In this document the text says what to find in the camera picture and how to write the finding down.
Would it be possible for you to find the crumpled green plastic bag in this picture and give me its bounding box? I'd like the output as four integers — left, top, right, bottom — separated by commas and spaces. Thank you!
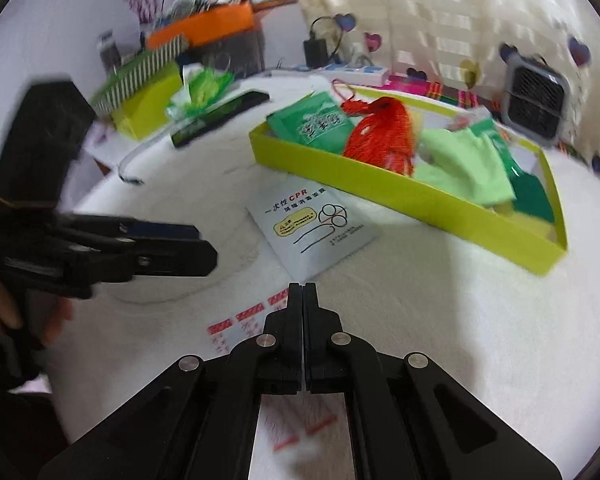
166, 64, 235, 120

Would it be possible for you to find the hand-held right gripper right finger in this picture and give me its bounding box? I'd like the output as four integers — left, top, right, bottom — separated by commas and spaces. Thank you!
305, 282, 563, 480

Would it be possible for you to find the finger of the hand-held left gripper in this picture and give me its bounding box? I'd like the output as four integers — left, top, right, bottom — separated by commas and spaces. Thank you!
67, 237, 218, 286
55, 212, 202, 248

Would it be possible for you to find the black smartphone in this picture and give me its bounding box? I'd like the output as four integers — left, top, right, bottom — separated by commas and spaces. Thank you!
171, 90, 271, 150

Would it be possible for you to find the light green cloth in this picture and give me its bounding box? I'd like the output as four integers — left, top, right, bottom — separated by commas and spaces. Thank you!
412, 127, 517, 207

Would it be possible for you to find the yellow box with striped lid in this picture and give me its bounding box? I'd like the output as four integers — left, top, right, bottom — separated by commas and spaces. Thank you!
91, 35, 190, 116

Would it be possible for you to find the red knot tassel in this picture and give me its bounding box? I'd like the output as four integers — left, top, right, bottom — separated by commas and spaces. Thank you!
332, 80, 421, 177

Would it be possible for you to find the brown window sill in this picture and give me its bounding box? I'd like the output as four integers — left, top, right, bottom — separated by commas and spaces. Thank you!
252, 0, 301, 13

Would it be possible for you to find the white blue power strip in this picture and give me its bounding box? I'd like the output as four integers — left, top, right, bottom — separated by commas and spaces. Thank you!
280, 60, 388, 87

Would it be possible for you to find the green yellow scouring sponge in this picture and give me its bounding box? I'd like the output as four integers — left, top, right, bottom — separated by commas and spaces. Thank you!
495, 172, 557, 241

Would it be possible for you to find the yellow-green cardboard box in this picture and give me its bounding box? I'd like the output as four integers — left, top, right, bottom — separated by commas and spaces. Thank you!
111, 62, 183, 142

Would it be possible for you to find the yellow-green cardboard tray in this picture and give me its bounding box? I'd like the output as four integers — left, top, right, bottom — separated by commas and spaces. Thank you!
249, 84, 568, 277

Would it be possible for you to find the orange lidded storage bin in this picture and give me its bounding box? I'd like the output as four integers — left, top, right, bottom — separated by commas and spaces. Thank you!
146, 1, 266, 78

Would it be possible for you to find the glass jar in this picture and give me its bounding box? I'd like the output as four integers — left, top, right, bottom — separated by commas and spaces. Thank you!
99, 31, 123, 71

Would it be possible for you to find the grey space heater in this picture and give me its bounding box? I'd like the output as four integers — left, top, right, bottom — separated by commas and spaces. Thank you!
500, 55, 567, 147

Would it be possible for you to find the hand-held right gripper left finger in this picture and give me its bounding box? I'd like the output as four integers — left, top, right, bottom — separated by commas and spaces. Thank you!
37, 282, 306, 480

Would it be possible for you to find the black charger adapter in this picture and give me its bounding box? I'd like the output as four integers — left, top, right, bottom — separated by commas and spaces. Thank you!
303, 16, 346, 68

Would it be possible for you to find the pile of small packets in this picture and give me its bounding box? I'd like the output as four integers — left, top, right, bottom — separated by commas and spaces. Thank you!
152, 0, 256, 28

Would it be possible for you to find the pink green plaid cloth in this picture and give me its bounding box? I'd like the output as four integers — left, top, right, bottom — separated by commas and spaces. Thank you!
387, 74, 591, 161

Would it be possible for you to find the pale pink cloth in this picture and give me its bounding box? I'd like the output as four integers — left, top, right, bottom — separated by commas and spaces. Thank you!
82, 125, 117, 172

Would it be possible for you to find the cream heart print curtain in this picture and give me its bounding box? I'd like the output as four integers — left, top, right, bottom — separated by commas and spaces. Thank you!
280, 0, 600, 191

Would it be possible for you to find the red white sticker sheet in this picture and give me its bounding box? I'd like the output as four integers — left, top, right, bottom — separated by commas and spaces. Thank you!
206, 290, 341, 456

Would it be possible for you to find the silver white printed packet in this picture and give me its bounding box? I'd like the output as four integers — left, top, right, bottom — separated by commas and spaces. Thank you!
245, 175, 381, 282

